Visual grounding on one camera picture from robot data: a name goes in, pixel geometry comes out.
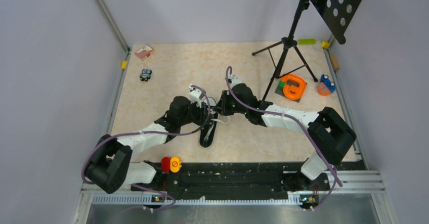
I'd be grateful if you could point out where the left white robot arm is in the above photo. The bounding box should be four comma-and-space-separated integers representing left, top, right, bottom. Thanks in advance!
81, 96, 215, 194

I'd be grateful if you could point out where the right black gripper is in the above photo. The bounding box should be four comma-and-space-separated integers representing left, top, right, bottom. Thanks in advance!
214, 90, 248, 116

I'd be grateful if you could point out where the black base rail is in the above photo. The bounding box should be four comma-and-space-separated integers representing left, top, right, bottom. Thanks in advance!
131, 162, 332, 200

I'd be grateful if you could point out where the orange ring toy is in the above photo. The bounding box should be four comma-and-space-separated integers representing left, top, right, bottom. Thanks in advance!
275, 74, 307, 102

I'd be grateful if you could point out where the red yellow emergency button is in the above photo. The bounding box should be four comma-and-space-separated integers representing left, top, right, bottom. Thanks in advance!
161, 156, 182, 173

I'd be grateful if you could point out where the black white canvas sneaker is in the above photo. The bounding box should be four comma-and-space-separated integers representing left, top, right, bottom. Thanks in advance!
199, 120, 217, 149

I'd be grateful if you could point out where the pink red box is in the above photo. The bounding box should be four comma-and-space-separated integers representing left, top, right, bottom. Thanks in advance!
135, 44, 155, 61

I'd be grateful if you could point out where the wooden block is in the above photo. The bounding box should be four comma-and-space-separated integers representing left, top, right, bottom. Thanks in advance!
330, 55, 340, 72

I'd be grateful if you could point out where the blue owl toy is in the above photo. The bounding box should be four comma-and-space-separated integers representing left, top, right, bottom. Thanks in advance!
140, 69, 152, 81

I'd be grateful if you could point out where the white shoelace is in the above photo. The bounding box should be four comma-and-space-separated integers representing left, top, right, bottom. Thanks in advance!
203, 116, 230, 142

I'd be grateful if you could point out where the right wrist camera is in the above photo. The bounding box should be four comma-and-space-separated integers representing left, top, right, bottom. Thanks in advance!
227, 75, 243, 89

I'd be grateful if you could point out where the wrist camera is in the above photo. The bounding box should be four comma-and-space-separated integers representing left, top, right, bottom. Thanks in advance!
189, 85, 205, 108
227, 75, 243, 89

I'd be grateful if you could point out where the green block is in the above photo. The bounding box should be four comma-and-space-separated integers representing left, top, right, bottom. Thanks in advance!
297, 38, 316, 45

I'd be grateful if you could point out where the white cable duct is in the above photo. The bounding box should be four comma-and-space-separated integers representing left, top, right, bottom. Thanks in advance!
92, 194, 302, 205

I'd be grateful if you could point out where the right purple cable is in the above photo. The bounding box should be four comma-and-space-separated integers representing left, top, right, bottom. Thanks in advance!
225, 66, 343, 210

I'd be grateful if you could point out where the blue orange toy car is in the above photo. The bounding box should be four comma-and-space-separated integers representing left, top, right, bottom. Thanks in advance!
317, 74, 336, 96

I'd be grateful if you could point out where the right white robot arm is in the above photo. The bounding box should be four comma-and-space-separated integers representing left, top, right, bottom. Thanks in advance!
214, 83, 357, 190

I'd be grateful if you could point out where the yellow corner block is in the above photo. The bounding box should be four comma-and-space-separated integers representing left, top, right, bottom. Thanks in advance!
320, 41, 331, 49

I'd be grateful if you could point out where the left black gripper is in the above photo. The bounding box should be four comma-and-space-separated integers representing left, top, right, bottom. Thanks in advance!
179, 99, 214, 126

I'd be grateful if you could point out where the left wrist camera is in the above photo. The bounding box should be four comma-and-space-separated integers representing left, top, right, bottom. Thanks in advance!
189, 85, 205, 108

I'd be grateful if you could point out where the black music stand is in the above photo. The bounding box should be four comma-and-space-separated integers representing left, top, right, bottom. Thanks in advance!
252, 0, 372, 101

